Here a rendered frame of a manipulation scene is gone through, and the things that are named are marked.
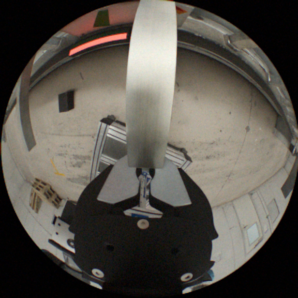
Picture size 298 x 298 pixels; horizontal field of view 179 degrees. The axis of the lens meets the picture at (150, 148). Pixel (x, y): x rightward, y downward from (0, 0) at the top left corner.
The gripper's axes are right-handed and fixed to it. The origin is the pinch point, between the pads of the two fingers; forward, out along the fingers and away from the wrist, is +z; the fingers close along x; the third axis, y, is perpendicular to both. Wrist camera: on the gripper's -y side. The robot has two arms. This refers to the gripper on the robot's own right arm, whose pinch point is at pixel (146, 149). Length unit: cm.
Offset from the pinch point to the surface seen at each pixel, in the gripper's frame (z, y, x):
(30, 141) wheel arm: -2.1, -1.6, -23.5
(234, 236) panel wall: -26, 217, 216
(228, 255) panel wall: -72, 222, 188
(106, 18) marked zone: 6.1, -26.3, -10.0
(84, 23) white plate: 4.6, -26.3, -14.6
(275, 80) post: 5, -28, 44
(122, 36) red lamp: 11.1, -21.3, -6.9
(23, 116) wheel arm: -2.6, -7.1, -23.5
